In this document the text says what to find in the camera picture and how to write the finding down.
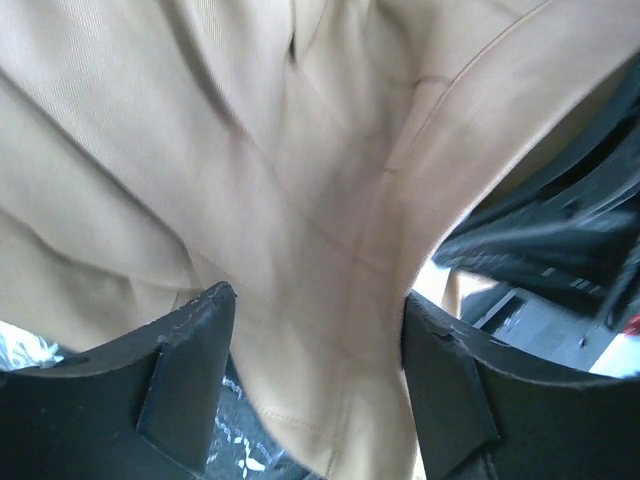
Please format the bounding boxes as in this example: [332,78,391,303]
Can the black marble pattern mat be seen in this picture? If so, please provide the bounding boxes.
[1,322,315,480]

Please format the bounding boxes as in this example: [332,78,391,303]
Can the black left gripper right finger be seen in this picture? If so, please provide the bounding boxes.
[401,293,639,479]

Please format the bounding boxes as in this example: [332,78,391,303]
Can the tan brown skirt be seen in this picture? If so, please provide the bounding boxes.
[1,1,639,479]

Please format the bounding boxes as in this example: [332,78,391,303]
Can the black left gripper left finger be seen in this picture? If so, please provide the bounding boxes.
[1,282,236,479]

